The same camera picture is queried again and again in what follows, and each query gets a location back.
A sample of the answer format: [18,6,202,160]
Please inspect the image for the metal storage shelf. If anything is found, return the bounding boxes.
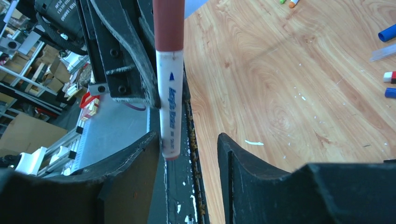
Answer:
[0,0,89,119]

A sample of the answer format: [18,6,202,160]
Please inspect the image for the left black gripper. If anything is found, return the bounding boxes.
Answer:
[76,0,161,108]

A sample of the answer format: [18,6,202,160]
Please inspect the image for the clear pen cap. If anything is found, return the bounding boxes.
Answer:
[369,44,396,62]

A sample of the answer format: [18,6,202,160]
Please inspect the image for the white marker maroon cap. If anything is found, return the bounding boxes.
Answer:
[156,50,184,160]

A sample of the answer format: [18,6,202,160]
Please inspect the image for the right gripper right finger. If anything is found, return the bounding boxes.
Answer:
[217,133,396,224]

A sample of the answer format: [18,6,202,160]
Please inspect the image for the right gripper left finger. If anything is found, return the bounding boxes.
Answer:
[0,131,160,224]

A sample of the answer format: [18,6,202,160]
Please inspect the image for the white marker orange cap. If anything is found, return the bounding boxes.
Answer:
[288,0,299,8]

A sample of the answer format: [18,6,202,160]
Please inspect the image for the purple blue marker cap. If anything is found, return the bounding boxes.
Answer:
[384,87,396,99]

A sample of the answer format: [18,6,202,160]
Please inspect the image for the red marker cap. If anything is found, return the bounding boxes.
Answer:
[383,71,396,84]

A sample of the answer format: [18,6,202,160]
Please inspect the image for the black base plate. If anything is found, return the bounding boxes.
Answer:
[147,78,210,224]

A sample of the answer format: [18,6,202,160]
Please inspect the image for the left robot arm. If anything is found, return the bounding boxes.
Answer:
[18,0,160,108]

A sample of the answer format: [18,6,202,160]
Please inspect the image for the cardboard box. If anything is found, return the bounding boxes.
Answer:
[0,113,67,157]

